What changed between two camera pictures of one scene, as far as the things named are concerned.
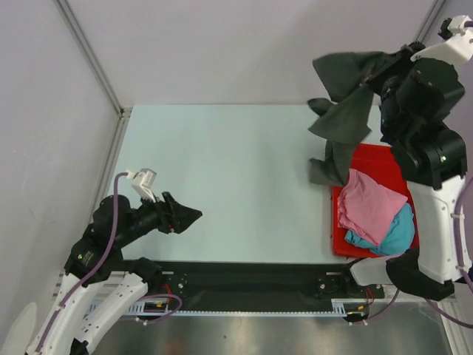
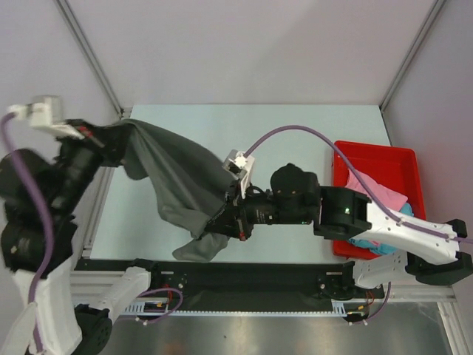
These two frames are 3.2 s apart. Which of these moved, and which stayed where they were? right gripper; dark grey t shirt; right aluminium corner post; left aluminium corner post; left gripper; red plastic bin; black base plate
Moved: dark grey t shirt; right gripper; left gripper
Stayed: left aluminium corner post; right aluminium corner post; black base plate; red plastic bin
